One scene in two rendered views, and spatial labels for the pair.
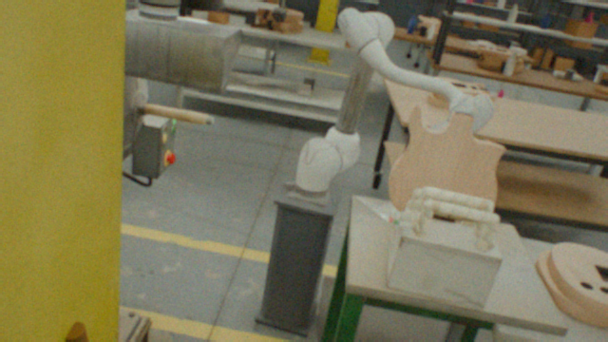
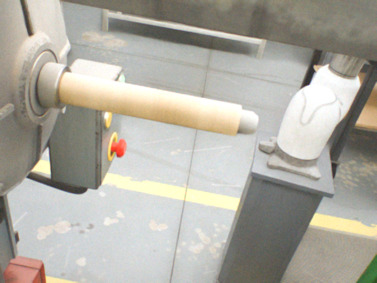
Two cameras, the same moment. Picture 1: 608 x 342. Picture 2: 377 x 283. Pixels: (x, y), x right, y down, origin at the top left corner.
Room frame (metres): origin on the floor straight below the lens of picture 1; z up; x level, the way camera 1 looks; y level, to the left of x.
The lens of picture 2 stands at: (1.11, 0.36, 1.44)
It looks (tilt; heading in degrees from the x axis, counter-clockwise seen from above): 35 degrees down; 358
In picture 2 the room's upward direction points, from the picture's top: 11 degrees clockwise
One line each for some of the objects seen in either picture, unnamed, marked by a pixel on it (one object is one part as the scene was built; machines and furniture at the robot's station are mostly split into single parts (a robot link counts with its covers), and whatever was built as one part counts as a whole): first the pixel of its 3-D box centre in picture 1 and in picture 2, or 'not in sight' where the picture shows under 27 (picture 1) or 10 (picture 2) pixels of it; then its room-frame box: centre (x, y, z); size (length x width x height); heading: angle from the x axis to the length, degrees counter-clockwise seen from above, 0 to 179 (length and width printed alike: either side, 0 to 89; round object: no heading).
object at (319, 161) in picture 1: (317, 161); (310, 118); (2.18, -0.06, 0.87); 0.18 x 0.16 x 0.22; 149
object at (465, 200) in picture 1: (457, 199); not in sight; (1.31, -0.44, 1.20); 0.20 x 0.03 x 0.03; 84
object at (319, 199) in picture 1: (307, 188); (290, 151); (2.17, -0.04, 0.73); 0.22 x 0.18 x 0.06; 80
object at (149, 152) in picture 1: (132, 150); (50, 136); (1.69, 0.61, 0.99); 0.24 x 0.21 x 0.26; 88
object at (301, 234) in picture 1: (297, 256); (265, 224); (2.17, -0.06, 0.35); 0.28 x 0.28 x 0.70; 80
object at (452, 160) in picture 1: (446, 169); not in sight; (1.59, -0.47, 1.17); 0.35 x 0.04 x 0.40; 85
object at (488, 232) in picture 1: (487, 235); not in sight; (1.22, -0.51, 1.15); 0.03 x 0.03 x 0.09
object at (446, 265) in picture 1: (441, 259); not in sight; (1.28, -0.43, 1.02); 0.27 x 0.15 x 0.17; 85
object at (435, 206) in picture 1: (461, 212); not in sight; (1.23, -0.43, 1.20); 0.20 x 0.03 x 0.03; 84
